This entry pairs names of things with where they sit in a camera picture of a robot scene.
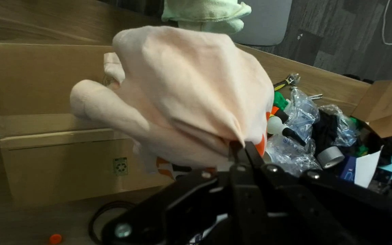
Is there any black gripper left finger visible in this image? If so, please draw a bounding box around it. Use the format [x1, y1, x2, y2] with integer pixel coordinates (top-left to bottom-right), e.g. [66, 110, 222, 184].
[230, 142, 243, 170]

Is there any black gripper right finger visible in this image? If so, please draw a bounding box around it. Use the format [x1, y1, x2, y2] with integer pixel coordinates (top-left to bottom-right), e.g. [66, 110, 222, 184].
[244, 142, 264, 172]

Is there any peach shirt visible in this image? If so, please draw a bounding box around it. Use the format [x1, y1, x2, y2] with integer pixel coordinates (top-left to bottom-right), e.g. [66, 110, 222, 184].
[70, 26, 274, 169]

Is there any light green shirt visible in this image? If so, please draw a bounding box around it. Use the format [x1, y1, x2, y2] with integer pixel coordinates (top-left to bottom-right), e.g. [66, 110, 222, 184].
[162, 0, 252, 34]

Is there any small open cardboard box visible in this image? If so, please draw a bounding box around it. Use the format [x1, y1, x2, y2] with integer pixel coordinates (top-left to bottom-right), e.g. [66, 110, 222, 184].
[353, 80, 392, 139]

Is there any large cardboard box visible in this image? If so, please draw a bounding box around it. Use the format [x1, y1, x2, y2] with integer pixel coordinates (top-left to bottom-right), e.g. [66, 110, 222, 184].
[0, 41, 372, 210]

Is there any clear plastic bags pile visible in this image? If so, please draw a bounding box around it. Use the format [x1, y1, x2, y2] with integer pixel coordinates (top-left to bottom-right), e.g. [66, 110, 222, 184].
[266, 89, 357, 176]

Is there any grey tape roll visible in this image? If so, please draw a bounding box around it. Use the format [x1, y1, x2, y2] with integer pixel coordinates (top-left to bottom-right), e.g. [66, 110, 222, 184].
[318, 147, 345, 169]

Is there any orange small cap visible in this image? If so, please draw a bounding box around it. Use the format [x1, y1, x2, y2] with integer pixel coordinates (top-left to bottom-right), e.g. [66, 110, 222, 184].
[48, 233, 64, 245]

